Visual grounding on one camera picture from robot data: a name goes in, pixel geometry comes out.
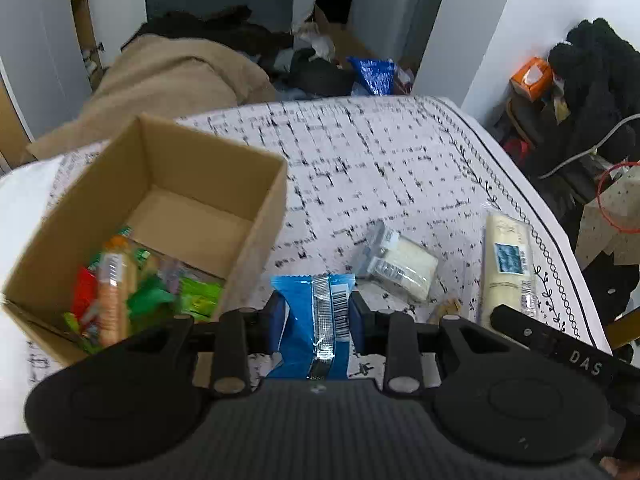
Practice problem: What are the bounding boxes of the cardboard box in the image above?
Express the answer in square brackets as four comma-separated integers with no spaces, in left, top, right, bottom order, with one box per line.
[2,112,290,367]

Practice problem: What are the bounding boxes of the long white cracker packet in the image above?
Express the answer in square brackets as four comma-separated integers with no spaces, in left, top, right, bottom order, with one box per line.
[477,211,540,327]

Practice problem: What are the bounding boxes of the small tan snack packet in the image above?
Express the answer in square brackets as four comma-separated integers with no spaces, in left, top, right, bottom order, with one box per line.
[427,297,464,325]

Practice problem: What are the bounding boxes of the white appliance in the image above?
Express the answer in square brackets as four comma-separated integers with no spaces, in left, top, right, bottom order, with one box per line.
[349,0,455,69]

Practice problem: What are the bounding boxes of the printed white bed sheet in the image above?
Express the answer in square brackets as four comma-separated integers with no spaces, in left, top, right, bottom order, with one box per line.
[0,95,615,397]

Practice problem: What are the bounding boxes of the floral cloth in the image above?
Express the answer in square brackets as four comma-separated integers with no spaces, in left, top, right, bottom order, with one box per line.
[574,164,640,267]

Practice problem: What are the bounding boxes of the white wardrobe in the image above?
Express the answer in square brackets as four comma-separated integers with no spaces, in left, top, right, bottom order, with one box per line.
[0,0,147,162]

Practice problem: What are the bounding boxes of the blue snack packet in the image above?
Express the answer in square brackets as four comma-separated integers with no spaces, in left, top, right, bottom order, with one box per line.
[269,273,358,382]

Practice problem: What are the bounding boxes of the red candy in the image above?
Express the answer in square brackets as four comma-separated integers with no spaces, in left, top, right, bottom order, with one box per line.
[71,266,100,320]

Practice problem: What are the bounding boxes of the dark green snack packet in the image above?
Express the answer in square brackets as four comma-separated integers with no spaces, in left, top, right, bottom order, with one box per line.
[126,274,175,335]

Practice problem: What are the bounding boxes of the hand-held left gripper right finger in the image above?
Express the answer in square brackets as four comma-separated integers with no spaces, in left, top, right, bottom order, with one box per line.
[348,290,527,396]

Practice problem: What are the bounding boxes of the snack packets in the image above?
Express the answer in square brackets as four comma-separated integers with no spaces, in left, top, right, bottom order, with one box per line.
[96,236,140,349]

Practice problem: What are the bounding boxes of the red cable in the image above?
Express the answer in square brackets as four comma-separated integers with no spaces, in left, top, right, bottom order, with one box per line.
[596,160,640,235]

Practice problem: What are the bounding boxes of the pile of dark clothes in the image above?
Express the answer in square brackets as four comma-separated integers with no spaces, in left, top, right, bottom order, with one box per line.
[122,4,357,97]

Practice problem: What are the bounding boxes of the light green snack packet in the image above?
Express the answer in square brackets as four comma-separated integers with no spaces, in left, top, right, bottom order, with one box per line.
[176,276,224,322]

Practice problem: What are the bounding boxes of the black fluffy garment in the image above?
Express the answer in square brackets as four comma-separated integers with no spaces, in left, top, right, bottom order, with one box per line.
[524,17,640,177]

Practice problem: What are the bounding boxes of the beige blanket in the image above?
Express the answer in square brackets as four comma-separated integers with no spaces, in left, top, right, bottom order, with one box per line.
[26,34,279,162]

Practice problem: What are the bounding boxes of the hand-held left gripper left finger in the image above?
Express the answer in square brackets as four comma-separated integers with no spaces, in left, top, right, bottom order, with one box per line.
[119,291,290,397]

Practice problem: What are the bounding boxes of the small white wafer packet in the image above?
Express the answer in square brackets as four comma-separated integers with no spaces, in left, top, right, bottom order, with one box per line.
[352,219,441,305]

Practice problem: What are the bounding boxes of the white cable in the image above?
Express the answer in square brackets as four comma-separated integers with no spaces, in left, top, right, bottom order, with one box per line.
[537,113,640,181]

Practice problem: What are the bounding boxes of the blue plastic bag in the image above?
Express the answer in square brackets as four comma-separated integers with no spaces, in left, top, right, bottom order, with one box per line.
[347,55,398,98]

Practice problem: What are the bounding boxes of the pink translucent snack packet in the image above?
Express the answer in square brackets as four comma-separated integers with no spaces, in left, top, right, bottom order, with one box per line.
[159,259,185,293]

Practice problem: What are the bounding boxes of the orange tissue box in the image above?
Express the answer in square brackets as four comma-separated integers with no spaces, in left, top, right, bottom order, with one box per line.
[509,56,556,102]

